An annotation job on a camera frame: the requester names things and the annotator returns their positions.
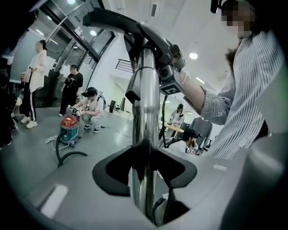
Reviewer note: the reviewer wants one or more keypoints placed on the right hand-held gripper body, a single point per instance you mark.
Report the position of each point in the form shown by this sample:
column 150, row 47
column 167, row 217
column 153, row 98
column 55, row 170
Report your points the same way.
column 172, row 67

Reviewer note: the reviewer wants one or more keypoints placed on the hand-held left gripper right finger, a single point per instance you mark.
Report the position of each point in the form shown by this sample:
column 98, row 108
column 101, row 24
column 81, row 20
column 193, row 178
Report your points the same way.
column 202, row 179

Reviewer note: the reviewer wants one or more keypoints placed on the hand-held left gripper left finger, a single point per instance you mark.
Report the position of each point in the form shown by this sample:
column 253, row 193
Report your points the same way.
column 90, row 197

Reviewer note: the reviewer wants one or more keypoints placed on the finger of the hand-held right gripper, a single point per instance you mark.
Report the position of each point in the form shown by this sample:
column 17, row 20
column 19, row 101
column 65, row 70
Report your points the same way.
column 155, row 38
column 159, row 58

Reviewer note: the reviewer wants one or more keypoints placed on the black vacuum floor nozzle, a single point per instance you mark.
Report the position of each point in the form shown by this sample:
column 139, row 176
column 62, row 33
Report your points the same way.
column 105, row 19

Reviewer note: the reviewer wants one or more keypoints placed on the person's right forearm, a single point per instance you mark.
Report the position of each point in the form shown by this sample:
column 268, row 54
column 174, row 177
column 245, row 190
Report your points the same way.
column 202, row 101

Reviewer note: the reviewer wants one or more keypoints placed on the red and green vacuum cleaner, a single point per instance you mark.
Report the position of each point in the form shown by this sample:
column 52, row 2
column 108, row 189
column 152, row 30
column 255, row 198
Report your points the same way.
column 69, row 130

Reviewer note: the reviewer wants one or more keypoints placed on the round ceiling light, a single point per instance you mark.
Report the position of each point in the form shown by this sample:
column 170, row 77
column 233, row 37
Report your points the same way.
column 193, row 55

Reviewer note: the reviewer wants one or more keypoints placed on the rectangular ceiling light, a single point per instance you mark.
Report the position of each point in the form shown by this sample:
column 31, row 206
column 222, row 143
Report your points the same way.
column 200, row 80

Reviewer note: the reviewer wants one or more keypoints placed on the black balcony railing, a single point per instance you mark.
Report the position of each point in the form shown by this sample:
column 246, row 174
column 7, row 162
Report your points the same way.
column 123, row 67

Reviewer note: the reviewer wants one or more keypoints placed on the grey office chair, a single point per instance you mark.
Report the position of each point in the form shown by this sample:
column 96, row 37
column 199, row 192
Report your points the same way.
column 202, row 130

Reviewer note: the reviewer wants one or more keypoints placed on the wooden table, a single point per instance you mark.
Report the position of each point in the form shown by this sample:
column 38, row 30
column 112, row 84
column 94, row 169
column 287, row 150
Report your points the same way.
column 173, row 128

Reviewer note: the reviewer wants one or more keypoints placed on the black office chair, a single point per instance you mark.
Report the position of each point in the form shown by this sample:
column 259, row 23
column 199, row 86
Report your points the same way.
column 117, row 108

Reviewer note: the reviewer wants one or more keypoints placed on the dark leaning board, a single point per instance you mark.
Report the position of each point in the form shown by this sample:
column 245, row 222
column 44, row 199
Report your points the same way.
column 112, row 106

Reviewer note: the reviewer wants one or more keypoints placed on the door header sign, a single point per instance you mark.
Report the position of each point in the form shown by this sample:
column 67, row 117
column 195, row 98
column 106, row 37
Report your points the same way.
column 79, row 34

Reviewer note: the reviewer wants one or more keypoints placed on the person's striped shirt torso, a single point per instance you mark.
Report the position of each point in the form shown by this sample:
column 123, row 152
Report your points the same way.
column 247, row 89

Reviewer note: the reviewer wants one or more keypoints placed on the glass entrance door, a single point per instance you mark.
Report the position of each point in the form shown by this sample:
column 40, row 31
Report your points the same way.
column 67, row 56

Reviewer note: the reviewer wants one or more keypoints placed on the black head-worn camera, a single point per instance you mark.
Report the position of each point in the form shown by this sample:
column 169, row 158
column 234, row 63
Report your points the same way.
column 216, row 5

